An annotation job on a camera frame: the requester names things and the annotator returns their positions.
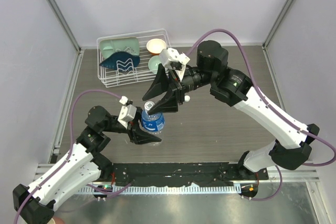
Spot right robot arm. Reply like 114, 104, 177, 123
142, 40, 319, 179

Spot white wire dish rack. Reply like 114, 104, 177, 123
97, 29, 170, 88

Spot pink cup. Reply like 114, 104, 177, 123
53, 217, 65, 224

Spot light green divided plate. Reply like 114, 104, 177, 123
98, 37, 140, 59

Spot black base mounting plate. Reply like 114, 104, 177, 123
96, 162, 269, 187

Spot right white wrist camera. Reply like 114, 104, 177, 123
159, 48, 190, 81

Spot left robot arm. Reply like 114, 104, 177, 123
13, 105, 161, 223

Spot blue label water bottle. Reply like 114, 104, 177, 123
141, 109, 165, 139

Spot white slotted cable duct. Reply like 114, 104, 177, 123
76, 184, 242, 195

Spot purple cable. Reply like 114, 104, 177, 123
187, 28, 336, 201
13, 89, 129, 224

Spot white bottle cap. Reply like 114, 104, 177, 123
184, 95, 191, 102
144, 101, 155, 111

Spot light green bowl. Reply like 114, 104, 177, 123
148, 55, 161, 74

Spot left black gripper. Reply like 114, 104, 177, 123
102, 106, 163, 144

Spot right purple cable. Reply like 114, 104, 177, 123
187, 28, 336, 201

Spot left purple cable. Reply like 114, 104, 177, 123
13, 89, 129, 224

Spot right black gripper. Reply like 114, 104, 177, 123
142, 63, 215, 116

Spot orange white bowl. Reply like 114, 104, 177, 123
146, 38, 167, 55

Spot dark blue leaf plate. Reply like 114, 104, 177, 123
99, 51, 140, 72

